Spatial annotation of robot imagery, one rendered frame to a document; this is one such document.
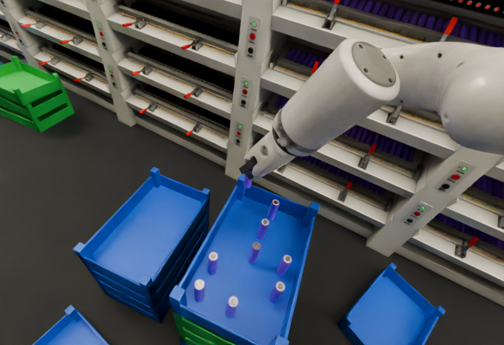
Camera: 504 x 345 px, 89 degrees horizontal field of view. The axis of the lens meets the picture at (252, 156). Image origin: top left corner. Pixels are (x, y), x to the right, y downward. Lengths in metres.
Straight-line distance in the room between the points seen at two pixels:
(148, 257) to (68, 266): 0.40
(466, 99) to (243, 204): 0.51
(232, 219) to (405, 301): 0.78
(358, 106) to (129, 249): 0.68
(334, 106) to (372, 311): 0.91
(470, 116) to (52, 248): 1.16
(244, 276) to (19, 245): 0.87
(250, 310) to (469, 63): 0.49
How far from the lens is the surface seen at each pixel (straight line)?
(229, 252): 0.59
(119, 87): 1.44
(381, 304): 1.15
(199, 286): 0.50
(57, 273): 1.12
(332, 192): 1.09
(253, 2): 0.84
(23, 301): 1.12
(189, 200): 0.86
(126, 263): 0.78
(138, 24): 1.17
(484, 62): 0.28
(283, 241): 0.63
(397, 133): 0.87
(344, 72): 0.29
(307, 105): 0.32
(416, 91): 0.38
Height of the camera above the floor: 0.94
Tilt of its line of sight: 43 degrees down
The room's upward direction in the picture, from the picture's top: 11 degrees clockwise
